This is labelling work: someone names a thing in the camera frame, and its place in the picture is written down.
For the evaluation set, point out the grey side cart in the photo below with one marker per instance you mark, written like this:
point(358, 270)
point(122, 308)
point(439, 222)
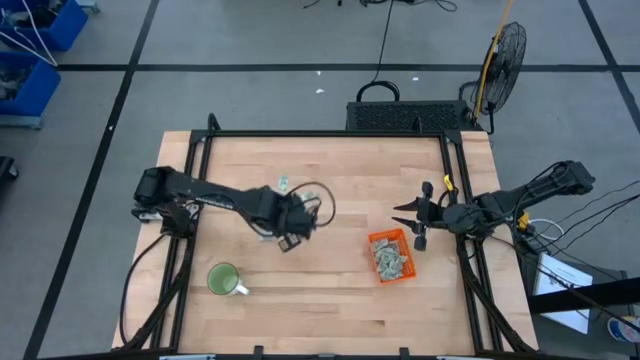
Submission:
point(550, 345)

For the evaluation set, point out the green-white sweetener packet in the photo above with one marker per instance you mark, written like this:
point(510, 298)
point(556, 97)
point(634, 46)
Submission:
point(310, 196)
point(283, 183)
point(397, 270)
point(401, 260)
point(381, 244)
point(386, 255)
point(384, 272)

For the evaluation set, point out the black beam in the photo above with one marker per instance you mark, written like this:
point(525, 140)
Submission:
point(582, 295)

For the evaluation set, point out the green white ceramic mug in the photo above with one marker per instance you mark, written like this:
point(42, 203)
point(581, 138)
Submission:
point(224, 278)

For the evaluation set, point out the black computer case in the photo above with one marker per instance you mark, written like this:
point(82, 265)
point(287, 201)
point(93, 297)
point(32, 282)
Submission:
point(410, 116)

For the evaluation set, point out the black floor object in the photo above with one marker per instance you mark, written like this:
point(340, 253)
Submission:
point(7, 169)

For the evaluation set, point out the silver aluminium bracket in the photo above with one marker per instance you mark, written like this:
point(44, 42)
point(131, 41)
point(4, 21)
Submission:
point(465, 358)
point(187, 357)

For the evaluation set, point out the orange plastic basket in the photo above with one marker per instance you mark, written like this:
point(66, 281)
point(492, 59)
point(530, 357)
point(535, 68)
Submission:
point(411, 257)

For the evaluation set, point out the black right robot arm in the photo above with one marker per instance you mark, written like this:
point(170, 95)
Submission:
point(570, 177)

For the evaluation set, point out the yellow tag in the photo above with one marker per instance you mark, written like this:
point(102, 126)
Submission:
point(448, 183)

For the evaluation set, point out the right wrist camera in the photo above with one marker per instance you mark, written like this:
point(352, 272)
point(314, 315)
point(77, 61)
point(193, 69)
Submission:
point(457, 218)

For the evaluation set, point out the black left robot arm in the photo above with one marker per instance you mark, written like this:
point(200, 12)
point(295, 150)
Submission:
point(215, 197)

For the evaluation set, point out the round white blue container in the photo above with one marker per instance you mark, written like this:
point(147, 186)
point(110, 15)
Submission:
point(625, 330)

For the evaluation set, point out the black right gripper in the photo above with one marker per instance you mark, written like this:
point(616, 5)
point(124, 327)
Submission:
point(429, 215)

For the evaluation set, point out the black floor fan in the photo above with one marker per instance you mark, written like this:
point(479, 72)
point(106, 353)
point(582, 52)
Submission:
point(505, 60)

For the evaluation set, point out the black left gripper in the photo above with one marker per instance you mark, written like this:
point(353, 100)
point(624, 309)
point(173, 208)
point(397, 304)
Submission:
point(295, 220)

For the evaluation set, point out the white paper booklet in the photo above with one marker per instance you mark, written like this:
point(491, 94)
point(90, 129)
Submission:
point(560, 267)

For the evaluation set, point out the black aluminium table frame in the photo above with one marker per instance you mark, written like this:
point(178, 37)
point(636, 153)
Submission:
point(325, 134)

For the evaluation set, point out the black frame clip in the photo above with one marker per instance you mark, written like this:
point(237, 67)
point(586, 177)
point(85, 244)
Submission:
point(257, 351)
point(404, 353)

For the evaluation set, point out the blue plastic bin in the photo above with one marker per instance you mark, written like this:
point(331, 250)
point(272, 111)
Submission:
point(35, 90)
point(50, 25)

